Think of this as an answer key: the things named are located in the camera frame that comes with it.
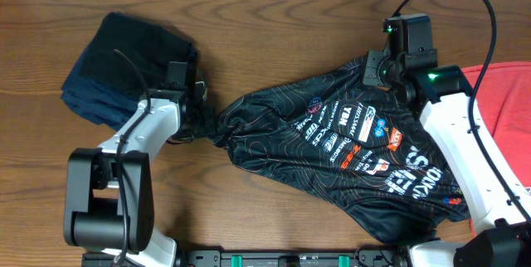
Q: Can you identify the black jersey with orange contour lines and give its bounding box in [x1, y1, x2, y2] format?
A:
[209, 57, 470, 245]

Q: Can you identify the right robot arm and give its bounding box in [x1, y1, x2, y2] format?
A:
[362, 51, 530, 267]

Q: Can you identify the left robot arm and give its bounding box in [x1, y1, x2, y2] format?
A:
[63, 61, 215, 266]

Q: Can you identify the folded dark navy clothes stack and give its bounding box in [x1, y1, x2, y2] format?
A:
[61, 12, 197, 131]

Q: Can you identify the red shirt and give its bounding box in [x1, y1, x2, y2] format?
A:
[476, 61, 530, 189]

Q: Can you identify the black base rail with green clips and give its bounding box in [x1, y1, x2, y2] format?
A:
[80, 249, 410, 267]

